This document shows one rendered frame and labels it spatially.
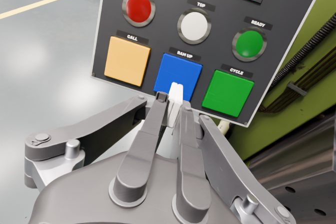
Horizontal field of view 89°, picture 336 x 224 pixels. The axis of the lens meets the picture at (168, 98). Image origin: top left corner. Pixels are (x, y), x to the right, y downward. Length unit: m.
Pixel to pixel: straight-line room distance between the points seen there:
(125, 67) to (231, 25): 0.20
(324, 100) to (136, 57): 0.55
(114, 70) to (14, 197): 1.14
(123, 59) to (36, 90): 1.44
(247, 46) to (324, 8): 0.27
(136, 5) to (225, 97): 0.23
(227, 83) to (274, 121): 0.44
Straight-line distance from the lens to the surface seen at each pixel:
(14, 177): 1.42
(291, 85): 0.63
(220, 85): 0.33
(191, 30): 0.32
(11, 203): 1.38
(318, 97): 0.67
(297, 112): 0.70
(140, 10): 0.33
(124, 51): 0.33
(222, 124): 0.79
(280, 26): 0.36
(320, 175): 0.58
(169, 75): 0.32
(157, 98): 0.16
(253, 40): 0.34
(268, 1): 0.35
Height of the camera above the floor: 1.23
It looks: 50 degrees down
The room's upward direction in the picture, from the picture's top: 19 degrees clockwise
